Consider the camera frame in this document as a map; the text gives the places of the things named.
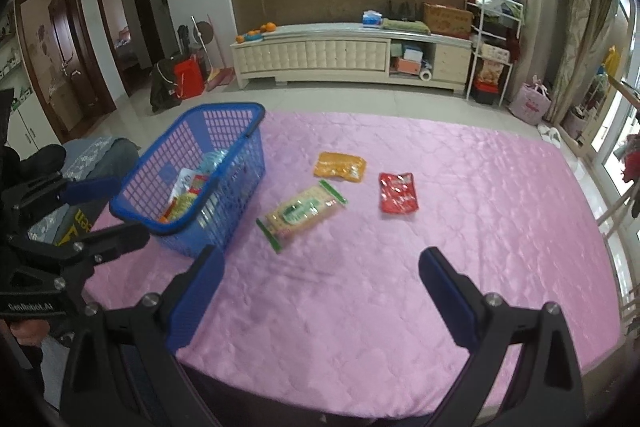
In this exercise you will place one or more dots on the blue plastic mesh basket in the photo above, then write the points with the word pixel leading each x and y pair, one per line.
pixel 220 107

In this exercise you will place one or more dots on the black bag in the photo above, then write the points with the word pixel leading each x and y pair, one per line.
pixel 162 87

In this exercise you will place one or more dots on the white metal rack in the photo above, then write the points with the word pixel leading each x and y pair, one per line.
pixel 492 52

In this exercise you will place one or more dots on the white slippers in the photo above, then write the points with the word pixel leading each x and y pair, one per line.
pixel 550 136

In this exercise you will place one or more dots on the black and red crate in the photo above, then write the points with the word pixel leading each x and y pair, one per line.
pixel 487 93

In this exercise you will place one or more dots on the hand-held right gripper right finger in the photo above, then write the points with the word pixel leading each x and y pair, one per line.
pixel 450 302

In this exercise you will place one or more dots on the white paper roll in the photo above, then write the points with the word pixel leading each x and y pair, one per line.
pixel 425 75

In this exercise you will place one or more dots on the blue striped clear snack bag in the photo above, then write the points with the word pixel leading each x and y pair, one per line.
pixel 212 159

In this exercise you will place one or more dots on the cream tv cabinet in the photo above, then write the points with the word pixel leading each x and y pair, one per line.
pixel 310 54

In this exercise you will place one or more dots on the white and red snack packet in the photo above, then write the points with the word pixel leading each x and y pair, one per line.
pixel 187 187

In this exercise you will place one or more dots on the brown wooden door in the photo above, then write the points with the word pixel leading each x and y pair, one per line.
pixel 65 42

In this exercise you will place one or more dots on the patterned curtain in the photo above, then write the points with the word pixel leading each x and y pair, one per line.
pixel 580 7

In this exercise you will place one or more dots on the pink bag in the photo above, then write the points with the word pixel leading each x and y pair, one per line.
pixel 530 104

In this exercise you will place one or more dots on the brown cardboard box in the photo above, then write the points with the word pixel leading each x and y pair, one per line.
pixel 447 19

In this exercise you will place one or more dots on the red bag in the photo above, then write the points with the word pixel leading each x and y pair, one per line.
pixel 190 77

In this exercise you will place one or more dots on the blue and white tissue box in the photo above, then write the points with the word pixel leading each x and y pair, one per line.
pixel 372 19

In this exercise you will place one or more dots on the pink quilted tablecloth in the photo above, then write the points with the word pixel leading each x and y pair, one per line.
pixel 350 307

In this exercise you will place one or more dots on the yellow snack packet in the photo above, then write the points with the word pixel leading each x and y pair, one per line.
pixel 340 167

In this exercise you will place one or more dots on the orange box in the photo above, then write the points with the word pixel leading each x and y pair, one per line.
pixel 407 66

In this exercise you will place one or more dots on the teal plate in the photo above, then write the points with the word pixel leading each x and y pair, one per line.
pixel 254 37

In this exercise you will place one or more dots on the green cushion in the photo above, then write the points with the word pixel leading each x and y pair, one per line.
pixel 405 27

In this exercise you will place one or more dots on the grey-blue cushion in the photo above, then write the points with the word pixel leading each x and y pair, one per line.
pixel 100 157

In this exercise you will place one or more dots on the person's left hand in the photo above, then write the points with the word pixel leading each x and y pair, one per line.
pixel 30 331

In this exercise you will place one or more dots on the green-edged cracker packet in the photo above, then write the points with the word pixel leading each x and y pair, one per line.
pixel 300 212

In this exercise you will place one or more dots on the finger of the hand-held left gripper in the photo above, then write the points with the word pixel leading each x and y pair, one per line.
pixel 95 190
pixel 120 239

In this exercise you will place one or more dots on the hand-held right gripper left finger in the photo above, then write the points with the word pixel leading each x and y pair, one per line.
pixel 197 302

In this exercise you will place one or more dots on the orange cartoon snack packet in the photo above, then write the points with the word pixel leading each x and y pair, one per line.
pixel 167 212

